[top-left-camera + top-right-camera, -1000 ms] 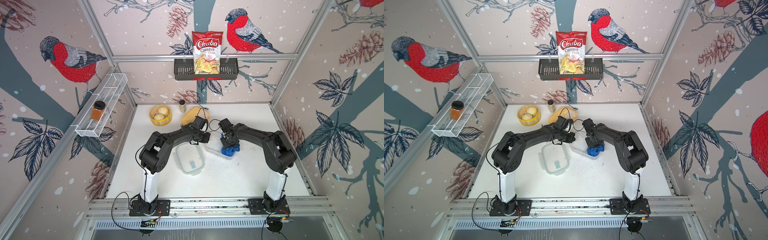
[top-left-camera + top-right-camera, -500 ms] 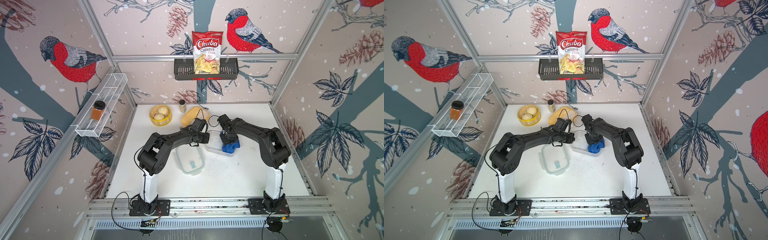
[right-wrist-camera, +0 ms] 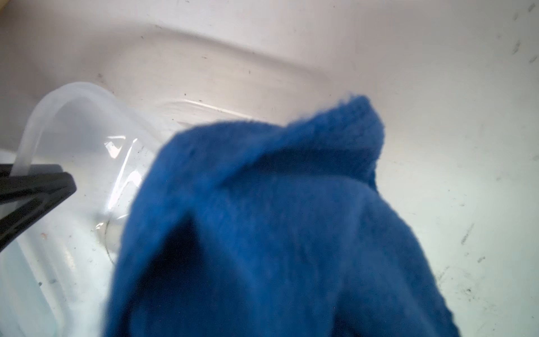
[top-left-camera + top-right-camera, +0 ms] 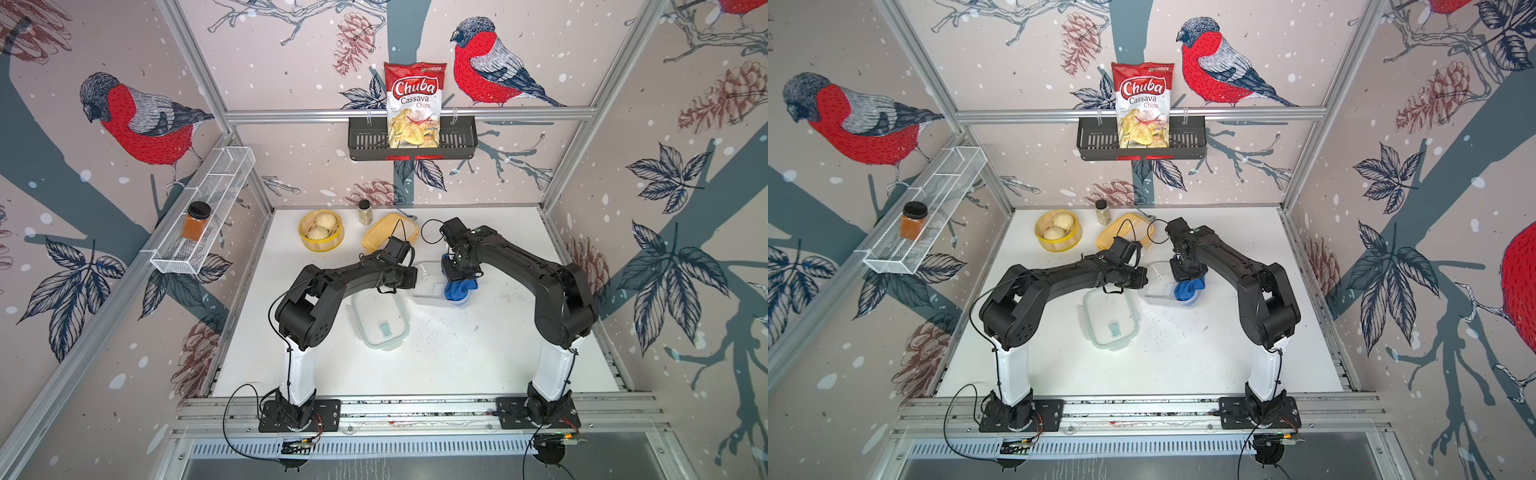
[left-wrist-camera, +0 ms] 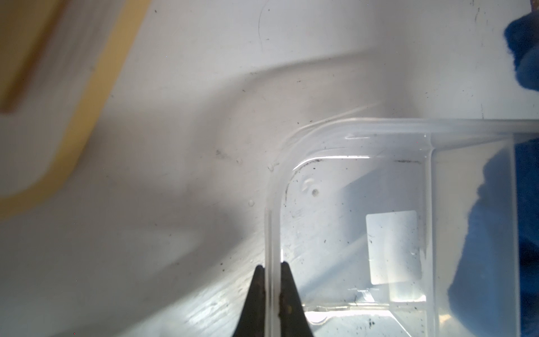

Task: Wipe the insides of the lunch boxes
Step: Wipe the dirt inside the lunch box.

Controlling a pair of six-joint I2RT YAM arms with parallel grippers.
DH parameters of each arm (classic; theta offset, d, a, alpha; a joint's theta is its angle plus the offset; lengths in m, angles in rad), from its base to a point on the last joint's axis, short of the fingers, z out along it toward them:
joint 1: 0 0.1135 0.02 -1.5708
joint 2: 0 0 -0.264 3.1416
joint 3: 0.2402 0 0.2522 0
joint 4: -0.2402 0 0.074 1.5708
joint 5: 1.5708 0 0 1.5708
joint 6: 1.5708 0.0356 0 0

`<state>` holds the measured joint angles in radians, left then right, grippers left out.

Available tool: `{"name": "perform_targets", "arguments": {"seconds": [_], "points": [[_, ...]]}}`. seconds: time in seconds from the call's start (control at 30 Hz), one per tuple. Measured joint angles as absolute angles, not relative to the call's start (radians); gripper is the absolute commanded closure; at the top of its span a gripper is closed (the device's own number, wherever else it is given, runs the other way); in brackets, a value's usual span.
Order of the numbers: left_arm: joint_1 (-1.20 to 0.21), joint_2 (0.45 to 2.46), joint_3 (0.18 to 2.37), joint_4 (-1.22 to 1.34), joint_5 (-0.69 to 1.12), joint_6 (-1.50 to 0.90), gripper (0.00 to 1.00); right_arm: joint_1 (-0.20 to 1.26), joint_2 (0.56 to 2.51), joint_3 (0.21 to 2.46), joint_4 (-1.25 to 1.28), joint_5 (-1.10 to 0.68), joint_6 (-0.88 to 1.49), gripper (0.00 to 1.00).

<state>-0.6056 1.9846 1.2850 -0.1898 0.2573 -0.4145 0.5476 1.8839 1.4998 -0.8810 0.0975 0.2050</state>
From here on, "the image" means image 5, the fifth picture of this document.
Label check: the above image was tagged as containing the yellow lunch box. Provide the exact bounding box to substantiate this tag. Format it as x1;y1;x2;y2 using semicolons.
1;1;150;219

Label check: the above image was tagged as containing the blue cleaning cloth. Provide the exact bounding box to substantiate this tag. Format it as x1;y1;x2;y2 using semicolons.
446;12;539;337

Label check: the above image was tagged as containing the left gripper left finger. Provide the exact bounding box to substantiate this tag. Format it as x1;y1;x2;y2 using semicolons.
232;265;266;337

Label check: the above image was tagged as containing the clear plastic lunch box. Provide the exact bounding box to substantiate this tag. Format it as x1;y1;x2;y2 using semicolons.
265;118;538;336

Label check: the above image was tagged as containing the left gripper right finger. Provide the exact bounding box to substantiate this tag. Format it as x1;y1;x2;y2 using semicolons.
279;262;314;337

